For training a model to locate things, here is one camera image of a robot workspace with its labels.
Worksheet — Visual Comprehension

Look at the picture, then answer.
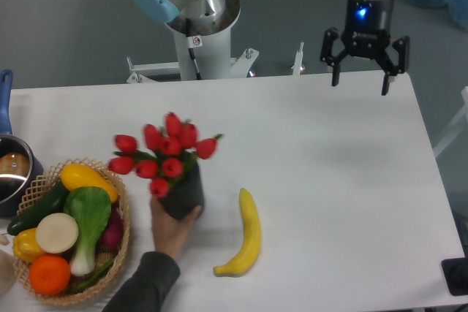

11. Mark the yellow bell pepper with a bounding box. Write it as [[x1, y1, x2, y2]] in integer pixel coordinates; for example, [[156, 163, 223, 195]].
[[13, 228, 46, 263]]

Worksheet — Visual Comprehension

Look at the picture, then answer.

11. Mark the blue handled saucepan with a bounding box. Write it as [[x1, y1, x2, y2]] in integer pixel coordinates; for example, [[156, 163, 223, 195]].
[[1, 69, 43, 218]]

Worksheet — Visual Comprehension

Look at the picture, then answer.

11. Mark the dark green cucumber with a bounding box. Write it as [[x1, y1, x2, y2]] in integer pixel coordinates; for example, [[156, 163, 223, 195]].
[[7, 181, 69, 236]]

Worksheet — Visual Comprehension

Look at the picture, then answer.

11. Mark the yellow banana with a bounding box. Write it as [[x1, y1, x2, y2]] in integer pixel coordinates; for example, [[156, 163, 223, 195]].
[[213, 188, 262, 278]]

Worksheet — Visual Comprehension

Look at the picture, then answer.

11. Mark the black device at edge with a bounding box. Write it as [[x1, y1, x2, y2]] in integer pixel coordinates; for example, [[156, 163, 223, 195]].
[[441, 257, 468, 296]]

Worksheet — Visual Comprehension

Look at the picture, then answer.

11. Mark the person's hand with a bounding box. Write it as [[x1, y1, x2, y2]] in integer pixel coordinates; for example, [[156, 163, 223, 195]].
[[150, 197, 203, 260]]

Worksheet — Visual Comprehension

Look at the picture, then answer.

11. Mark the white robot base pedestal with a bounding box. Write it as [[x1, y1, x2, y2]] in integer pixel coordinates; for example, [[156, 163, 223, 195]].
[[127, 0, 260, 83]]

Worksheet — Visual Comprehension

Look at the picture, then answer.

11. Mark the white frame right edge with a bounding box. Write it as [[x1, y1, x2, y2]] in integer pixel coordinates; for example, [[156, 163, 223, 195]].
[[432, 86, 467, 159]]

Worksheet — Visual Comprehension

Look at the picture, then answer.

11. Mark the orange fruit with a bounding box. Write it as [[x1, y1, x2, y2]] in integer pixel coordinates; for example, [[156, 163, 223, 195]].
[[29, 255, 71, 296]]

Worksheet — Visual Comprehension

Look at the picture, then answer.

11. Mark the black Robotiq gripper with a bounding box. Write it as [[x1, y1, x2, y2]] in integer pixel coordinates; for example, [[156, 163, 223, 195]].
[[320, 0, 410, 96]]

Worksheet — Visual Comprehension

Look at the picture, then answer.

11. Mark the green bok choy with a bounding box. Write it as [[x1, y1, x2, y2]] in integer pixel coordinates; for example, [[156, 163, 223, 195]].
[[64, 186, 111, 276]]

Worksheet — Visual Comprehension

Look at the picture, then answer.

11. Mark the white garlic piece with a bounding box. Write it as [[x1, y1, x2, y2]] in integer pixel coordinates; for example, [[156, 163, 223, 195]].
[[0, 234, 10, 246]]

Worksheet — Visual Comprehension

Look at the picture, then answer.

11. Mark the woven wicker basket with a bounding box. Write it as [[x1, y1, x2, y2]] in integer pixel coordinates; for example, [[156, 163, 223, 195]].
[[14, 158, 130, 306]]

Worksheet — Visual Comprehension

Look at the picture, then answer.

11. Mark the green chili pepper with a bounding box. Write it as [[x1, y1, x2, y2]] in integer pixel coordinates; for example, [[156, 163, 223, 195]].
[[69, 260, 113, 294]]

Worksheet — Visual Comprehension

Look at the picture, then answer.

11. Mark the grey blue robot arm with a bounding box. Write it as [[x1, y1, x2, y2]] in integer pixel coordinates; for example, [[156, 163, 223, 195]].
[[133, 0, 410, 95]]

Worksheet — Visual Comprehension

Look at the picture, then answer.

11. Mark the yellow squash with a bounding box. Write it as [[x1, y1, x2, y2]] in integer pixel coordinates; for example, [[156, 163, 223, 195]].
[[60, 164, 119, 203]]

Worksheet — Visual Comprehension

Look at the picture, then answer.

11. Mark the purple sweet potato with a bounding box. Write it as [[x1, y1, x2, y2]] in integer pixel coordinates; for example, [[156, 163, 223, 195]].
[[100, 208, 124, 249]]

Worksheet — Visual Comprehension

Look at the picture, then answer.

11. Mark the red tulip bouquet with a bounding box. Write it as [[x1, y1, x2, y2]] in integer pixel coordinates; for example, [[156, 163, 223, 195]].
[[107, 112, 224, 199]]

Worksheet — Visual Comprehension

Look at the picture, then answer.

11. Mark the dark grey sleeved forearm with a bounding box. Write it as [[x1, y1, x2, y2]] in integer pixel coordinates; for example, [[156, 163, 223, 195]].
[[102, 251, 180, 312]]

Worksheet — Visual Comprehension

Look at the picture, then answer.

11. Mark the dark grey ribbed vase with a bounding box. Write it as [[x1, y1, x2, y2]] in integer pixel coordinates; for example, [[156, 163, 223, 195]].
[[158, 164, 205, 221]]

